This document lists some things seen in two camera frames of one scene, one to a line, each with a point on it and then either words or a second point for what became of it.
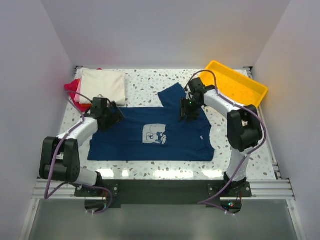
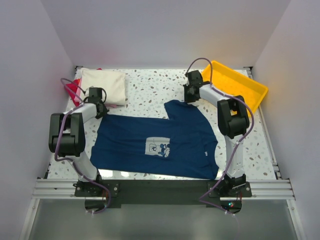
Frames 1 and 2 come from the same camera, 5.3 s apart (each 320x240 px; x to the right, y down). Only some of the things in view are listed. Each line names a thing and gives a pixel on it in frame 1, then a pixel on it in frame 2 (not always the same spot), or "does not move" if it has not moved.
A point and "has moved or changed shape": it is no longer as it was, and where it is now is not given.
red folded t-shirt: x=72 y=86 does not move
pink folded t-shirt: x=77 y=97 does not move
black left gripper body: x=109 y=121 to x=104 y=110
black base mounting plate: x=164 y=193 does not move
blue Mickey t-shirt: x=154 y=133 has moved or changed shape
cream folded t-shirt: x=111 y=85 does not move
